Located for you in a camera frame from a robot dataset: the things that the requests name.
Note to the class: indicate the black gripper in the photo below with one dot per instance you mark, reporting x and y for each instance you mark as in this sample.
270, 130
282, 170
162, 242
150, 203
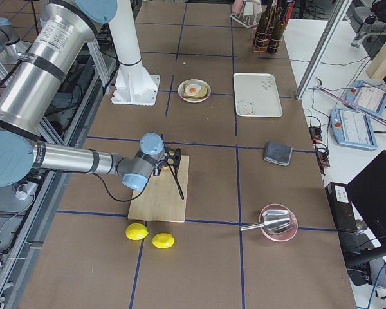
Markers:
156, 170

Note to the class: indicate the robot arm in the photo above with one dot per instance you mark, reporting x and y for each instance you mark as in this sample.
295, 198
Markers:
41, 72
11, 45

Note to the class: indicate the cream bear tray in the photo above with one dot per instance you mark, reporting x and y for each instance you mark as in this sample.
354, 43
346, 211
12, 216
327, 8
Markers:
256, 95

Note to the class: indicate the wooden cutting board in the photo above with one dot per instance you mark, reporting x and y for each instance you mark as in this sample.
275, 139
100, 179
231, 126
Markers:
160, 201

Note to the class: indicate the white round plate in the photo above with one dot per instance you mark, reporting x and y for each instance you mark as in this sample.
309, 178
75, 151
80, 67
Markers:
193, 81

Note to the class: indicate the fried egg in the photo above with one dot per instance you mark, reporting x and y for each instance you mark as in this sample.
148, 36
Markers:
192, 90

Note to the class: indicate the bottom bread slice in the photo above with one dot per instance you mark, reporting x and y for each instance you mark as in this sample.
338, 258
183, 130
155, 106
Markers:
202, 94

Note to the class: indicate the yellow lemon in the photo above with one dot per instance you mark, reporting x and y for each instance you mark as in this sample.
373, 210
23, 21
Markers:
136, 231
163, 240

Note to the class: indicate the grey folded cloth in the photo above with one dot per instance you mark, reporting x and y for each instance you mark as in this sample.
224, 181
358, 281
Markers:
277, 153

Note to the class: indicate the metal scoop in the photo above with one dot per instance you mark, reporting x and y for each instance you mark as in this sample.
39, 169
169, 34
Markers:
273, 221

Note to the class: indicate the pink bowl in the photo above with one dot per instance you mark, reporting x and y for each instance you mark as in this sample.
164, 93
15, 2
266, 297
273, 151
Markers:
286, 236

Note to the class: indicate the dark green wine bottle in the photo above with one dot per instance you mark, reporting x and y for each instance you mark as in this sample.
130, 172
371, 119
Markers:
267, 17

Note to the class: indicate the blue teach pendant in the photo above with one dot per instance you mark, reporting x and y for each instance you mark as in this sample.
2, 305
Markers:
352, 129
367, 97

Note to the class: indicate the black laptop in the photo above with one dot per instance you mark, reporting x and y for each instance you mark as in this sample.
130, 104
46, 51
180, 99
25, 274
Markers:
367, 192

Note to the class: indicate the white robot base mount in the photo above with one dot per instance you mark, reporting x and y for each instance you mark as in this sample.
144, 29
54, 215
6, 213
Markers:
134, 85

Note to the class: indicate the copper wire bottle rack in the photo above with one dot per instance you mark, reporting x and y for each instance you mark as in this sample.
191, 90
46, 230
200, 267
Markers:
263, 42

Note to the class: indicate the aluminium frame post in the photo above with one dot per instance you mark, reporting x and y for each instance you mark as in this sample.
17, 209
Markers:
328, 33

